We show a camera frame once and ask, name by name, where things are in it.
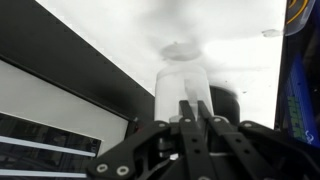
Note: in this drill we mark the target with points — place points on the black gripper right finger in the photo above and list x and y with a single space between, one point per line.
266 150

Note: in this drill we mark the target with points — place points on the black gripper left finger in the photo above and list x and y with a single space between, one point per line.
146 150

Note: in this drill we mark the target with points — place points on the black cup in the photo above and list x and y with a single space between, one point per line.
226 103

